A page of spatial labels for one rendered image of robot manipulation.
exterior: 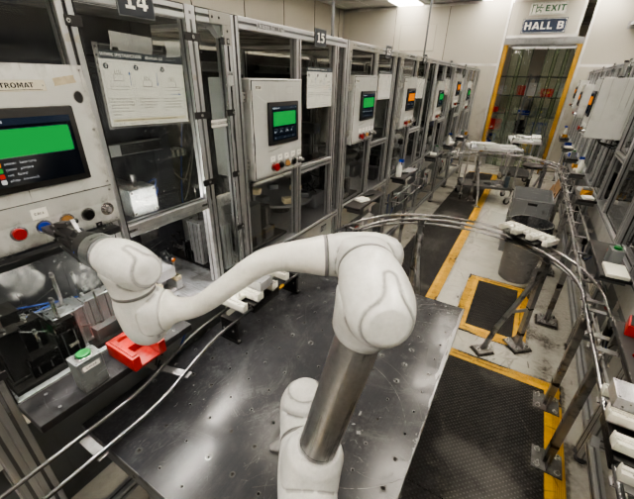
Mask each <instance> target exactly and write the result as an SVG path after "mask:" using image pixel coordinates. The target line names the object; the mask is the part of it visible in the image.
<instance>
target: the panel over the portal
mask: <svg viewBox="0 0 634 499"><path fill-rule="evenodd" d="M556 1H569V3H568V7H567V10H566V14H553V15H532V16H529V13H530V9H531V5H532V3H540V2H556ZM587 3H588V0H515V1H514V5H513V9H512V13H511V18H510V22H509V26H508V30H507V35H506V38H507V39H514V38H557V37H577V36H578V34H579V30H580V27H581V22H582V19H583V16H584V12H585V9H586V6H587ZM559 17H569V19H568V22H567V25H566V28H565V32H564V33H546V34H520V32H521V28H522V24H523V20H524V19H537V18H559Z"/></svg>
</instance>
